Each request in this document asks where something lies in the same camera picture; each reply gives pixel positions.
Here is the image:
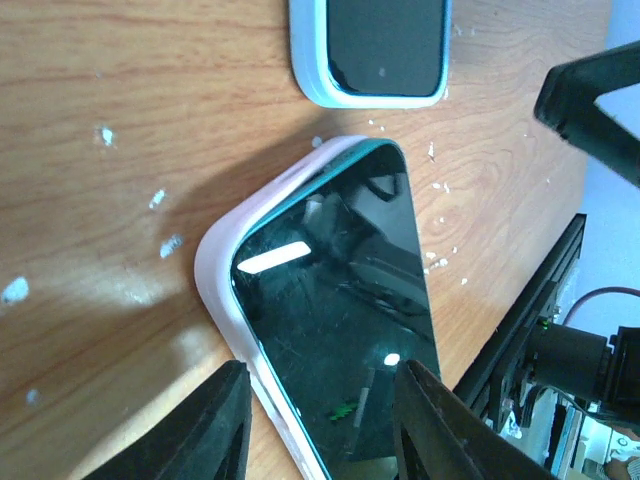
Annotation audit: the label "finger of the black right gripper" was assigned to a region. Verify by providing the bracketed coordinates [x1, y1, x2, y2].
[534, 41, 639, 187]

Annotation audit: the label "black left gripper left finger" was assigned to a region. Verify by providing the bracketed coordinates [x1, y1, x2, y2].
[87, 360, 252, 479]

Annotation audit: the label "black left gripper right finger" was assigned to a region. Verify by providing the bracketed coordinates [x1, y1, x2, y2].
[392, 360, 553, 480]

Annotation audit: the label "pink phone case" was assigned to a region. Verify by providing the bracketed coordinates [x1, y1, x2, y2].
[194, 135, 366, 479]

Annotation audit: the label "teal green phone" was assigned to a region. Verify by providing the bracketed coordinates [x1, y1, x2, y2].
[231, 138, 438, 479]

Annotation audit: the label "black screen phone blue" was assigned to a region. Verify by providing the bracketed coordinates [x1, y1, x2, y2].
[327, 0, 449, 97]

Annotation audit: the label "right connector orange wires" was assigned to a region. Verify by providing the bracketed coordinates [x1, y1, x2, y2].
[562, 285, 640, 326]

